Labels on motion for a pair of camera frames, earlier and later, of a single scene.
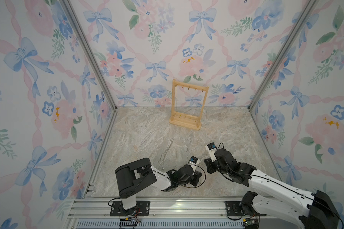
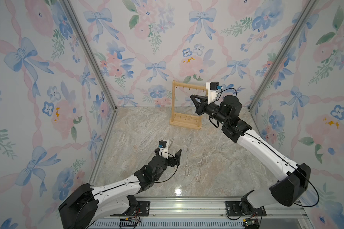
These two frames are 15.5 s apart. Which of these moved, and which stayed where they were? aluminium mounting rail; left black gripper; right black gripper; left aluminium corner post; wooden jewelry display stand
Moved: right black gripper; left black gripper
Stayed: left aluminium corner post; wooden jewelry display stand; aluminium mounting rail
